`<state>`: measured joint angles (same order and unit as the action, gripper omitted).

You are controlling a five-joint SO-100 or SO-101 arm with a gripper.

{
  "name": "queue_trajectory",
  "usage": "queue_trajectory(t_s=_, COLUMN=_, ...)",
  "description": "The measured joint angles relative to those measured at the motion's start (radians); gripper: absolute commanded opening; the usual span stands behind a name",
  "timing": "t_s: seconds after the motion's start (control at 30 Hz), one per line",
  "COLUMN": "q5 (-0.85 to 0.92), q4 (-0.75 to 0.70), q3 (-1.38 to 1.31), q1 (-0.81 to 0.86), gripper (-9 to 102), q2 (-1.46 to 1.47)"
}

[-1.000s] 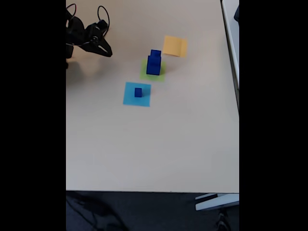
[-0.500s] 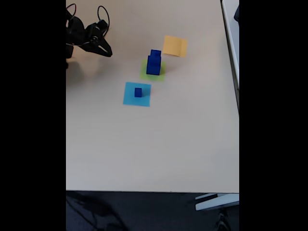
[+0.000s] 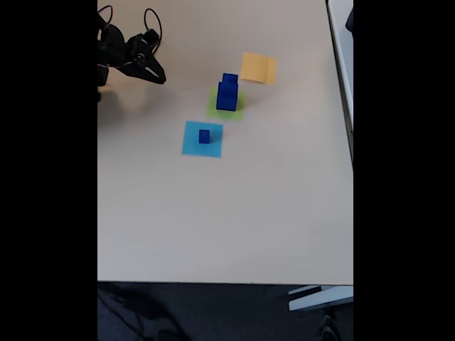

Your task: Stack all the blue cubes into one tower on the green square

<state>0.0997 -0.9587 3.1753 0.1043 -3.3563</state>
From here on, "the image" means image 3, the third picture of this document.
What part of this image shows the green paper square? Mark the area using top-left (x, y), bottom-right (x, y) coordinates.
top-left (206, 87), bottom-right (247, 122)

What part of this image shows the white table foot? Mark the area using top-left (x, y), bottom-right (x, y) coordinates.
top-left (287, 284), bottom-right (354, 312)

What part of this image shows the light blue paper square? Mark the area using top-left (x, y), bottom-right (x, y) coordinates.
top-left (181, 120), bottom-right (225, 158)

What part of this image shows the yellow paper square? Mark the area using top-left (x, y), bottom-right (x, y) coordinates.
top-left (240, 52), bottom-right (278, 85)

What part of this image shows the large blue cube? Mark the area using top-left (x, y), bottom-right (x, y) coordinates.
top-left (215, 82), bottom-right (238, 112)

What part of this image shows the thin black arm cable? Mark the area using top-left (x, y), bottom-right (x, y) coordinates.
top-left (97, 4), bottom-right (114, 26)

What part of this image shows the white neighbouring table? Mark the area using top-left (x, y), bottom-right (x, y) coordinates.
top-left (326, 0), bottom-right (354, 168)

